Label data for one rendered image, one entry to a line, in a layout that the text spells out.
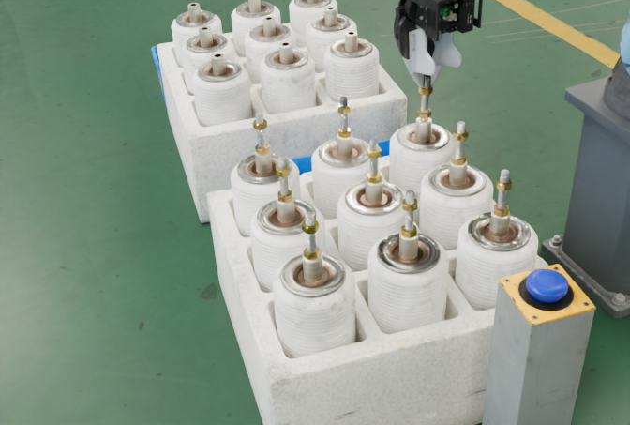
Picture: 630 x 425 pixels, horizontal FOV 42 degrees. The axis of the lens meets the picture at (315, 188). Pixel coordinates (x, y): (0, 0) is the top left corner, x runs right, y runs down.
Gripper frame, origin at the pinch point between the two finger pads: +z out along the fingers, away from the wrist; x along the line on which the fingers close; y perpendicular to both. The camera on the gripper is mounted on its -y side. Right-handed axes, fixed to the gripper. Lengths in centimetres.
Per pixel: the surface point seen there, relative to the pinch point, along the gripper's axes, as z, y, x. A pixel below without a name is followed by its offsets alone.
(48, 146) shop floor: 35, -72, -41
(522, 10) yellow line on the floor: 35, -68, 84
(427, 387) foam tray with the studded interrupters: 24.8, 28.1, -19.2
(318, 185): 13.4, -2.1, -16.3
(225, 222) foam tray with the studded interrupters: 16.8, -5.7, -29.5
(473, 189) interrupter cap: 9.6, 14.9, -2.5
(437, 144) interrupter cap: 9.6, 3.7, 0.2
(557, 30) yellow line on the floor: 35, -54, 83
